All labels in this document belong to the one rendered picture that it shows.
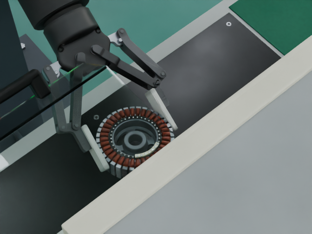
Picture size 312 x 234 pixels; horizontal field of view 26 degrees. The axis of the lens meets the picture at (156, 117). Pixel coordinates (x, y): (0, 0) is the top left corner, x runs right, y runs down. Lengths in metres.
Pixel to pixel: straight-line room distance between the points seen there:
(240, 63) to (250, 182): 0.73
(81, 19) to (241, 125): 0.52
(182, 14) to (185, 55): 1.05
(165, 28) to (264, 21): 0.95
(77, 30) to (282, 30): 0.45
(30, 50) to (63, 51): 1.18
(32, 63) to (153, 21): 0.41
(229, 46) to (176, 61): 0.10
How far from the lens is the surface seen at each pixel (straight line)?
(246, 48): 1.20
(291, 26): 1.27
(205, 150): 0.47
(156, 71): 1.00
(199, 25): 1.25
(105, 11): 2.24
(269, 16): 1.28
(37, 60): 2.13
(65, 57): 0.97
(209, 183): 0.46
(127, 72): 0.98
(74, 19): 0.96
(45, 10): 0.96
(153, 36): 2.17
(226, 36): 1.21
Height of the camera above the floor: 1.73
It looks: 60 degrees down
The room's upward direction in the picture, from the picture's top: straight up
